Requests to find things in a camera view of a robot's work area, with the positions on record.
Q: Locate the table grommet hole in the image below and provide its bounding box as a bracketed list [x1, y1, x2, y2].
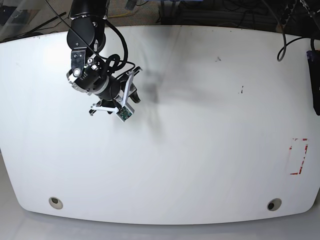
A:
[48, 197, 63, 210]
[267, 198, 282, 212]

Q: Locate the right table grommet hole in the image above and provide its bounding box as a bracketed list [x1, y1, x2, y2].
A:
[267, 198, 282, 212]

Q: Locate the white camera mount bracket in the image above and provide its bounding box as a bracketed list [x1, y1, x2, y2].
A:
[89, 66, 142, 122]

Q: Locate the left table grommet hole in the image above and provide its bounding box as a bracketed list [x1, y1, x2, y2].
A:
[48, 197, 63, 210]

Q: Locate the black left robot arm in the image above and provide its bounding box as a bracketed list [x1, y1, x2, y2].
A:
[295, 0, 320, 40]

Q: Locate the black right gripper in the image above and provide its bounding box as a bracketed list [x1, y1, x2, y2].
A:
[96, 75, 141, 109]

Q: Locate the yellow cable on floor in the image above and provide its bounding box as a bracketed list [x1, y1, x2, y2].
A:
[109, 9, 131, 20]

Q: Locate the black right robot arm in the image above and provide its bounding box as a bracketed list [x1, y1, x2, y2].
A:
[67, 0, 141, 119]

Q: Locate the black T-shirt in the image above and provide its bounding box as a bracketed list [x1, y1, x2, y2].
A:
[306, 50, 320, 116]

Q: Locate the red tape rectangle marking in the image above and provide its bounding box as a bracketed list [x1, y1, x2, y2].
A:
[286, 138, 309, 176]

